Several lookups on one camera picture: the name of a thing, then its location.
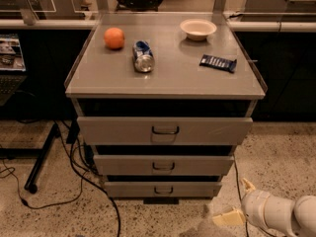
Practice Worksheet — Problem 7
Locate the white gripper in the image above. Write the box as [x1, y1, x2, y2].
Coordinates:
[212, 178, 282, 229]

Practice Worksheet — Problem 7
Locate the grey bottom drawer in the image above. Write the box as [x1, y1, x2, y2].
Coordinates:
[103, 182, 222, 198]

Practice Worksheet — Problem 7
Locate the grey drawer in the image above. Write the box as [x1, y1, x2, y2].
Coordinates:
[94, 155, 233, 176]
[103, 182, 222, 198]
[77, 117, 253, 145]

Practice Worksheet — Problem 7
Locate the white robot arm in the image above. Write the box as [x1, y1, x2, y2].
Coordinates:
[212, 179, 316, 237]

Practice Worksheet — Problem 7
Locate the grey drawer cabinet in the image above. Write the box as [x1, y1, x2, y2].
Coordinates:
[63, 11, 269, 205]

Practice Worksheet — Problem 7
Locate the grey middle drawer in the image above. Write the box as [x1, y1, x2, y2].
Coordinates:
[94, 155, 233, 176]

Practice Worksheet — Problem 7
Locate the grey top drawer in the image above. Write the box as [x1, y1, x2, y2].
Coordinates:
[77, 117, 253, 145]

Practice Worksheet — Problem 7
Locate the dark blue snack bar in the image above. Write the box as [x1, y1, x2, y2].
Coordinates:
[199, 54, 237, 73]

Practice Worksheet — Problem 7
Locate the crushed blue soda can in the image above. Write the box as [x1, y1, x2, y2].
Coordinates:
[132, 40, 155, 73]

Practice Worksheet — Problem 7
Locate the white paper bowl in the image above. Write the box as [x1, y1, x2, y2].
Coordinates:
[180, 19, 217, 40]

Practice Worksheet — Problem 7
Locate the black table leg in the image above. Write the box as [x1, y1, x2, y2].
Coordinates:
[0, 124, 60, 194]

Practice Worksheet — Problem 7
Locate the orange fruit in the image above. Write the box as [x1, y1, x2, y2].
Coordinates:
[104, 28, 124, 49]

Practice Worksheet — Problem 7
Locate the laptop on left desk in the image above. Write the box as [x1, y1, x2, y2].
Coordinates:
[0, 34, 28, 106]

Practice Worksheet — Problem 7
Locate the black floor cable right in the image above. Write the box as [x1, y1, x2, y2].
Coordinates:
[232, 158, 251, 237]

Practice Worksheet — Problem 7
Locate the black floor cable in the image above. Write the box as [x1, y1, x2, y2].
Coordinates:
[232, 158, 251, 237]
[53, 118, 121, 237]

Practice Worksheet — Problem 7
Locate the black floor cable left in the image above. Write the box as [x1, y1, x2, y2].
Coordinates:
[53, 118, 121, 237]

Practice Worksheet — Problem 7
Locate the thin black cable left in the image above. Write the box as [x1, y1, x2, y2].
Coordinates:
[0, 158, 87, 211]

